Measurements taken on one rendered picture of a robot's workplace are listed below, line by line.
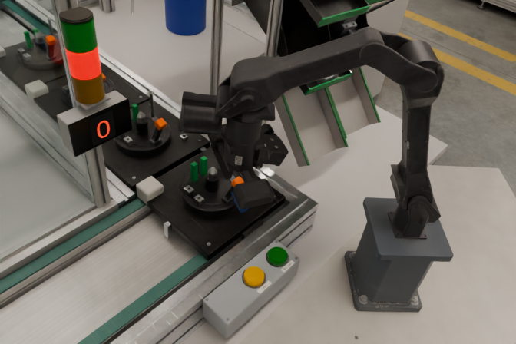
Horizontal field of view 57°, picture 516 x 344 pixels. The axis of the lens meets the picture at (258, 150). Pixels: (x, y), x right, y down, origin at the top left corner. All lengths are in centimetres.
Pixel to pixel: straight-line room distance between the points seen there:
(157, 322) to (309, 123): 58
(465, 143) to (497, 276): 193
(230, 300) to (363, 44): 53
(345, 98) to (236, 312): 64
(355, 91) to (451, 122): 200
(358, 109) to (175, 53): 76
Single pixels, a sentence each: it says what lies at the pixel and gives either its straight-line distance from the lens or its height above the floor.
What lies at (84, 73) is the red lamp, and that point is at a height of 132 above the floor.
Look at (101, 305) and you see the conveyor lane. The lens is 101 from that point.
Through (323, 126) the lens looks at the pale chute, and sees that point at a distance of 122.
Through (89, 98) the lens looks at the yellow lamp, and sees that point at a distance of 87.
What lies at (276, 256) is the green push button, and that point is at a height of 97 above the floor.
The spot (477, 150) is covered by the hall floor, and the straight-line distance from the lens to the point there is 313.
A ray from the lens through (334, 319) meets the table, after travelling 108.
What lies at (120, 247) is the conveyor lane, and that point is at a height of 92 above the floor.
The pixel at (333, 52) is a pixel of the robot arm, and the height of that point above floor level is 144.
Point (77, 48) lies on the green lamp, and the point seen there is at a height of 137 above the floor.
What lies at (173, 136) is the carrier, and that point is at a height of 97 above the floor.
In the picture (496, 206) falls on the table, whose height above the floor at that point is 86.
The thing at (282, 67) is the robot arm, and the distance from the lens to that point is 70.
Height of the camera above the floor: 177
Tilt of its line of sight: 42 degrees down
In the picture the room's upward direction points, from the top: 7 degrees clockwise
